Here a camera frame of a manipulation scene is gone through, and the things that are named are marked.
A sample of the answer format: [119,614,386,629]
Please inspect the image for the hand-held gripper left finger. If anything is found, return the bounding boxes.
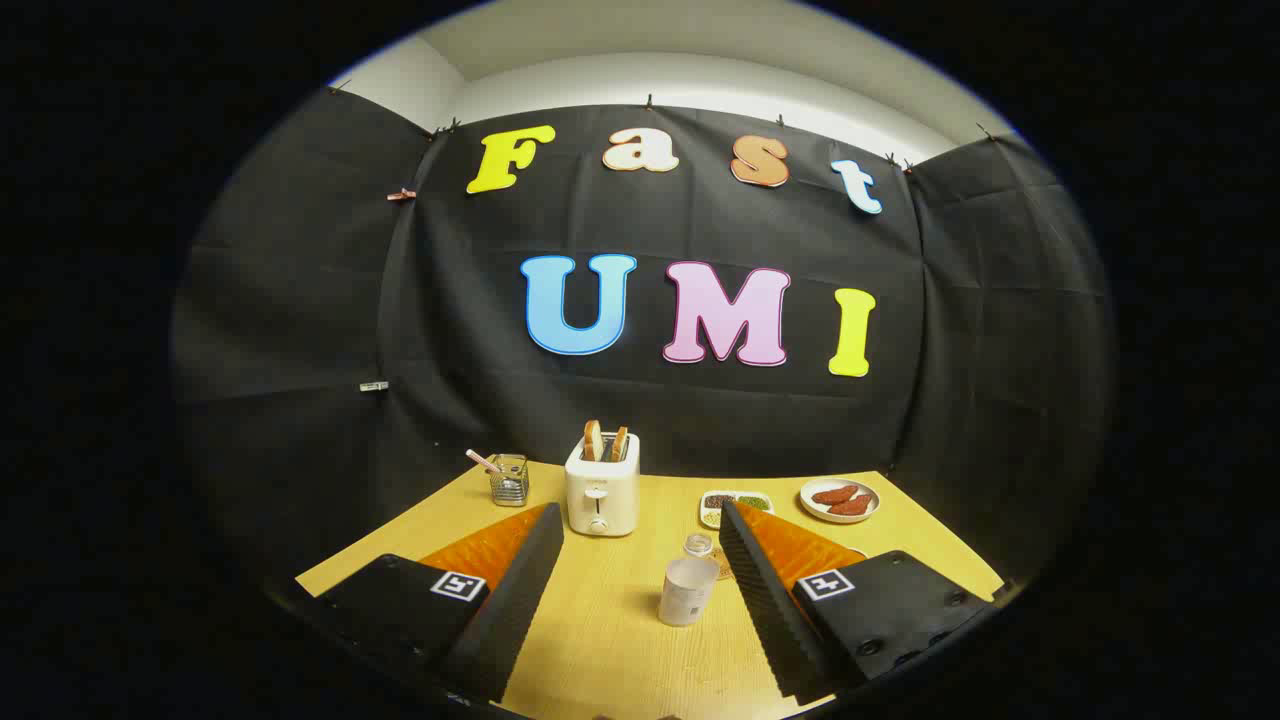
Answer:
[298,503,565,704]

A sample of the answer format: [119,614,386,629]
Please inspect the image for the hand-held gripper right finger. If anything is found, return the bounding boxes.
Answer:
[718,500,1003,704]

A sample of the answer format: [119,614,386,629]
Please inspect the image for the clear plastic juice bottle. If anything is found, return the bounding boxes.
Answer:
[657,533,721,628]

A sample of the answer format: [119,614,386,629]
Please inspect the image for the round white plate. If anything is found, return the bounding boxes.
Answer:
[799,477,882,525]

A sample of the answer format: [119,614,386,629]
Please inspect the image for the wooden table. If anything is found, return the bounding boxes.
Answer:
[295,458,1006,720]

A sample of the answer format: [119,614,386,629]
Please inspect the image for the white divided seed dish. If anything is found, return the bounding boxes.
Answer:
[699,490,775,531]

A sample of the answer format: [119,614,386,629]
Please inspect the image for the white toaster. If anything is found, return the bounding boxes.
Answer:
[565,432,641,538]

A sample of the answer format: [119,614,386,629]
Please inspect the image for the black backdrop cloth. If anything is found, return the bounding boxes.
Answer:
[170,85,1116,601]

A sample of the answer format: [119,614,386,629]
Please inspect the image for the wire mesh holder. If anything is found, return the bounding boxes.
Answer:
[489,454,530,507]

